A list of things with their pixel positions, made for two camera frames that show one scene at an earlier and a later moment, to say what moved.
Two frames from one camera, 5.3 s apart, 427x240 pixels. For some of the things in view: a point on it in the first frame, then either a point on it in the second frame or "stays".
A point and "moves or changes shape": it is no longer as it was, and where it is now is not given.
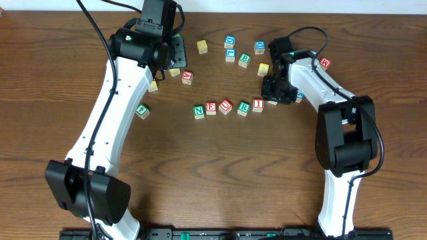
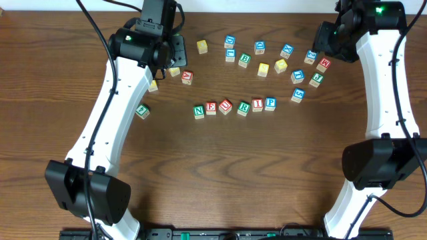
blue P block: x=273 y=103 moves or changes shape
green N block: x=199 y=112 stays
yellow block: x=263 y=69 stays
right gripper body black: x=277 y=94 to x=321 y=40
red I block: x=258 y=104 stays
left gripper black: x=180 y=53 stays
